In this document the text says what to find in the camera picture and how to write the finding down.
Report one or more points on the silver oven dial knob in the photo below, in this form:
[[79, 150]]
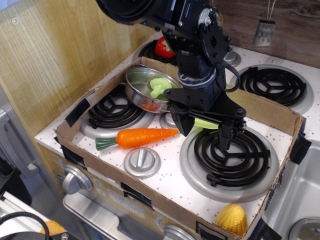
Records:
[[75, 180]]

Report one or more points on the back left black burner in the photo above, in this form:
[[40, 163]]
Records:
[[148, 50]]

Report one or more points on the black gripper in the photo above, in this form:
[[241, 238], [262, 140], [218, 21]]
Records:
[[206, 99]]

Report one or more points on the silver middle stove knob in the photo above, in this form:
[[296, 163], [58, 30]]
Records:
[[166, 121]]

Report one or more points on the orange toy carrot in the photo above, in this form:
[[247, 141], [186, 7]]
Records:
[[133, 138]]

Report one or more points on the silver front stove knob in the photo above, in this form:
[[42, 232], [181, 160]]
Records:
[[142, 163]]

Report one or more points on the light green toy broccoli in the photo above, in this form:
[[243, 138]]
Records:
[[159, 85]]

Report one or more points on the silver oven door handle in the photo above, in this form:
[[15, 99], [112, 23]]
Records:
[[98, 218]]

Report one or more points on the front right black burner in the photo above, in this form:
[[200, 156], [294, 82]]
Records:
[[241, 174]]

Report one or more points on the brown cardboard fence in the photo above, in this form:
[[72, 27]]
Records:
[[167, 197]]

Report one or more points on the back right black burner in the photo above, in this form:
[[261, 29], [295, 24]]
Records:
[[279, 84]]

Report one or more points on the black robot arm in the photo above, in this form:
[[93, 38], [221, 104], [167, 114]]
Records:
[[190, 28]]

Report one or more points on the yellow toy corn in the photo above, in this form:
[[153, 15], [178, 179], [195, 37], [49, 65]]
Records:
[[233, 219]]

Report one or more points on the steel sink basin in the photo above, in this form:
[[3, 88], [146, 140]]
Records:
[[294, 209]]

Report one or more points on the black burner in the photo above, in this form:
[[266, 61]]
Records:
[[115, 112], [241, 174], [148, 50], [279, 84]]

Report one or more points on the silver back stove knob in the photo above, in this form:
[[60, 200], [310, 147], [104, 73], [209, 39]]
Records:
[[233, 58]]

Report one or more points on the red toy strawberry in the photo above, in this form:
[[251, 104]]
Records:
[[163, 50]]

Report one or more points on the front left black burner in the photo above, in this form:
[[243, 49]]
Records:
[[115, 112]]

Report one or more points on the orange object bottom left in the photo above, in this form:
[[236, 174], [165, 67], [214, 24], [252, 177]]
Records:
[[54, 228]]

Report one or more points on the silver lower front knob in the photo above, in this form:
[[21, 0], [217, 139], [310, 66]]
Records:
[[172, 232]]

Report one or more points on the light green plastic plate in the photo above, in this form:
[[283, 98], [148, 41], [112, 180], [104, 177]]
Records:
[[199, 123]]

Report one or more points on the hanging metal grater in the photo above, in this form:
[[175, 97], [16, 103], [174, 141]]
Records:
[[265, 29]]

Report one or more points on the silver stove knob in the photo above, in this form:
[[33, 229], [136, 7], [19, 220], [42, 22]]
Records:
[[142, 163], [233, 58], [166, 121]]

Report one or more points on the small steel pan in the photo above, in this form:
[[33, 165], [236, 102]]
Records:
[[138, 88]]

